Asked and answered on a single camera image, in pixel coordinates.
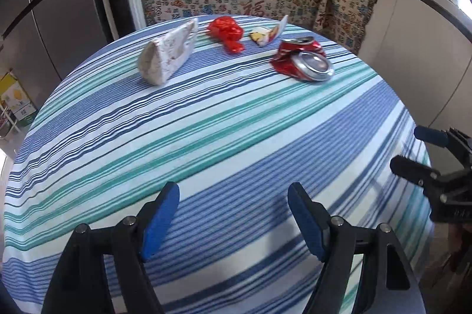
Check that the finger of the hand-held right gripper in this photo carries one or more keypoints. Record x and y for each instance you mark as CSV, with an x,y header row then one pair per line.
x,y
411,166
429,136

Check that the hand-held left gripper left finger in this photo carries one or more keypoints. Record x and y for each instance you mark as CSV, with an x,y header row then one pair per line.
x,y
162,222

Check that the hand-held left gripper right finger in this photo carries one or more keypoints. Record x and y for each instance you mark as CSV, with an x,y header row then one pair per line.
x,y
306,222

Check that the crushed red can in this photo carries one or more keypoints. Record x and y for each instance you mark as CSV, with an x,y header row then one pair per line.
x,y
306,59

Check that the white paper bag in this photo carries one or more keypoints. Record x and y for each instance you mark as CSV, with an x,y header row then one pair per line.
x,y
166,52

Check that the white yellow torn wrapper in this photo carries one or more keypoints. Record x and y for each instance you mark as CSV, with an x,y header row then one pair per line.
x,y
266,34

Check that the red plastic wrapper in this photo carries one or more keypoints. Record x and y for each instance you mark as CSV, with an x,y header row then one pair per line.
x,y
225,32

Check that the blue green striped tablecloth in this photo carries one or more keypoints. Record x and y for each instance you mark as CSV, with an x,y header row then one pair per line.
x,y
202,137

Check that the white shelf rack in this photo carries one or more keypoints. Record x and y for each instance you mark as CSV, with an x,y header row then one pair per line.
x,y
9,122

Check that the yellow green cardboard box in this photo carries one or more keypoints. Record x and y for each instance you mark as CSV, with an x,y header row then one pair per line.
x,y
16,98

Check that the grey refrigerator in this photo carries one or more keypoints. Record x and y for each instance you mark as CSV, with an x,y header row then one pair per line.
x,y
48,4

